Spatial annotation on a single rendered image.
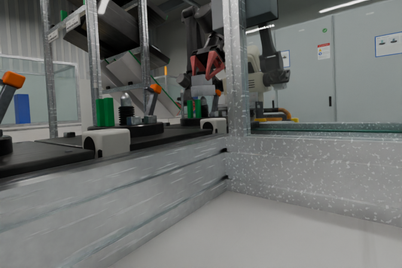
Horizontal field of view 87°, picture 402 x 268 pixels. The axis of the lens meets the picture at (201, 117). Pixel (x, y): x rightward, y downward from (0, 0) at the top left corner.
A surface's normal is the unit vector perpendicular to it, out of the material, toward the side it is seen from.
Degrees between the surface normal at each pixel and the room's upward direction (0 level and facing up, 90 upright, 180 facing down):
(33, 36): 90
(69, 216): 90
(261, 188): 90
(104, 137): 90
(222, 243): 0
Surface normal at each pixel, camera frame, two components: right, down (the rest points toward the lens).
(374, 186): -0.60, 0.05
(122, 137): 0.80, -0.02
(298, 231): -0.05, -1.00
